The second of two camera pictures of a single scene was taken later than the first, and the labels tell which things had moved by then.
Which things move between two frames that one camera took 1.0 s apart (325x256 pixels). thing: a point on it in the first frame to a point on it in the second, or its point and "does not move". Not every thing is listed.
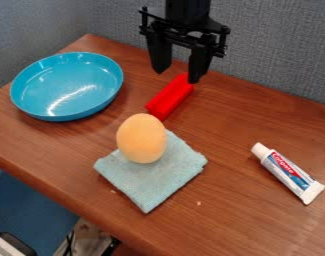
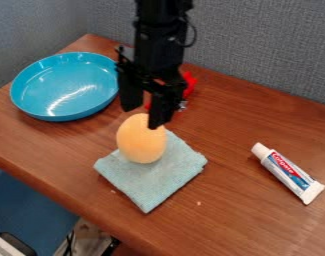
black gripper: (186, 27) to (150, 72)
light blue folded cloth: (146, 184) does not move
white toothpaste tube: (295, 179) does not move
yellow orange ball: (142, 138) does not move
